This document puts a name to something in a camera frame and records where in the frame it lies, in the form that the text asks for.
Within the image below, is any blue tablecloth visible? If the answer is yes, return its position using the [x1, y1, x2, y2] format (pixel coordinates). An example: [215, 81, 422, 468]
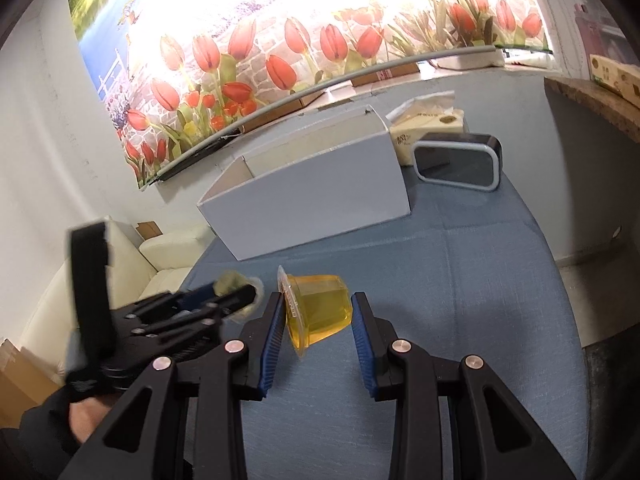
[177, 164, 590, 480]

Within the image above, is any white foam block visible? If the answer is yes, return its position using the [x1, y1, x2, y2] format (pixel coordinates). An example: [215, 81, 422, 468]
[434, 50, 504, 69]

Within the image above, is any yellow jelly cup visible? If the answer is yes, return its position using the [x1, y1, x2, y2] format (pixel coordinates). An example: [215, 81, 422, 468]
[277, 265, 351, 361]
[214, 270, 264, 323]

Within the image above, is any white leather sofa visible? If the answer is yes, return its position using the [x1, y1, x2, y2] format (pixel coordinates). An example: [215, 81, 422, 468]
[27, 217, 212, 366]

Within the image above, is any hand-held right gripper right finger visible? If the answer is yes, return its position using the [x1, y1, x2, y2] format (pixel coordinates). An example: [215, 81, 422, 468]
[350, 290, 576, 480]

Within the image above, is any white curtain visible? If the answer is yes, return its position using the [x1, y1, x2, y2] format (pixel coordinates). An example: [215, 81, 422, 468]
[535, 0, 583, 80]

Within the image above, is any beige tissue pack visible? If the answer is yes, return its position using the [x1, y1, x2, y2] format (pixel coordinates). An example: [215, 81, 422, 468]
[387, 91, 469, 166]

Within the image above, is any white cardboard box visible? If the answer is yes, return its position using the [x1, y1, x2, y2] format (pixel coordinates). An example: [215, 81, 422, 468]
[196, 106, 414, 261]

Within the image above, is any wooden shelf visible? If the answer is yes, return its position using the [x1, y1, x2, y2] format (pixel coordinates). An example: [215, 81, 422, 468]
[543, 76, 640, 144]

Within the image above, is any black white table clock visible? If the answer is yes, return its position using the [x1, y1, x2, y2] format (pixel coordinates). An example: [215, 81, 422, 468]
[412, 132, 504, 192]

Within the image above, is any person's left forearm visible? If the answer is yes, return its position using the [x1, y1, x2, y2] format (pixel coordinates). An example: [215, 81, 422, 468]
[0, 390, 101, 480]

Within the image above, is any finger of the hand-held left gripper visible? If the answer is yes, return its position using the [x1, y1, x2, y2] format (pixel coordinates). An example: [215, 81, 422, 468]
[177, 283, 257, 312]
[200, 302, 252, 332]

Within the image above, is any person's left hand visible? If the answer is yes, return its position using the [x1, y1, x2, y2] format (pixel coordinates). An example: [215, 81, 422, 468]
[69, 400, 110, 442]

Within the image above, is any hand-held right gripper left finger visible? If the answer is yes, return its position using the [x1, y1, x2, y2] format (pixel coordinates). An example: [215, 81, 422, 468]
[60, 292, 285, 480]

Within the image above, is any flat brown cardboard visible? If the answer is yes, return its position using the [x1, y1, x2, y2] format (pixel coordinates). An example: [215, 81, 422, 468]
[0, 339, 63, 413]

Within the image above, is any tulip print roller blind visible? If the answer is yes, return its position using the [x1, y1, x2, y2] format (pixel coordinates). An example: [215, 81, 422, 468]
[65, 0, 555, 191]

